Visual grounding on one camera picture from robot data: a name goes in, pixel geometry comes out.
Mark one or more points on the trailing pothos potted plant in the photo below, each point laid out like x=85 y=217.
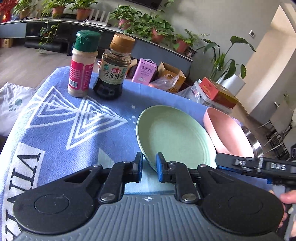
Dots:
x=152 y=27

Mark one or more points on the red and yellow box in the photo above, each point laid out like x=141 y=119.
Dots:
x=218 y=93

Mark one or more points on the clear plastic storage bin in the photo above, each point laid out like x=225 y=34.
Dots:
x=203 y=99

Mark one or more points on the blue patterned tablecloth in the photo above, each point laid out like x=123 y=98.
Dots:
x=58 y=135

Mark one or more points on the tall large-leaf floor plant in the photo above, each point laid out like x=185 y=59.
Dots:
x=221 y=67

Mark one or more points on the grey dining chair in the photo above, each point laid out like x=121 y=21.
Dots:
x=282 y=133

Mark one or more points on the person's right hand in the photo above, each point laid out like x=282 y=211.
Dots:
x=287 y=198

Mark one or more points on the clear plastic bag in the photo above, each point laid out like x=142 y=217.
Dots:
x=165 y=82

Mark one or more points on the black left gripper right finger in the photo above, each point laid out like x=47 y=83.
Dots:
x=228 y=203

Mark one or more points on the pink plastic bowl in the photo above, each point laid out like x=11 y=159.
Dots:
x=226 y=134

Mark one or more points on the stainless steel bowl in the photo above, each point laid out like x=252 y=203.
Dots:
x=255 y=144

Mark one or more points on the green plastic plate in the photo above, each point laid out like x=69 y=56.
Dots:
x=175 y=134

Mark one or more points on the green cap spice shaker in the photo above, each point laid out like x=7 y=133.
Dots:
x=84 y=54

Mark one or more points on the long dark tv console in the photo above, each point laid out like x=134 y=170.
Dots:
x=60 y=35

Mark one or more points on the brown cap soy sauce bottle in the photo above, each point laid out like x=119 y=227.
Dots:
x=113 y=67

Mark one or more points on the potted plant red pot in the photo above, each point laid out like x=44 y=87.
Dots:
x=189 y=40

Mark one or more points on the pink carton box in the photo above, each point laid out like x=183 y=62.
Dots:
x=144 y=72

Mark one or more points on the open brown cardboard box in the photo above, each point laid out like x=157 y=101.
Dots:
x=173 y=74

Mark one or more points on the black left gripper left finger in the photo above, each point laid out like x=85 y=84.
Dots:
x=66 y=204

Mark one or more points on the white picket fence ornament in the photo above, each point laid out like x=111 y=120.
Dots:
x=98 y=18

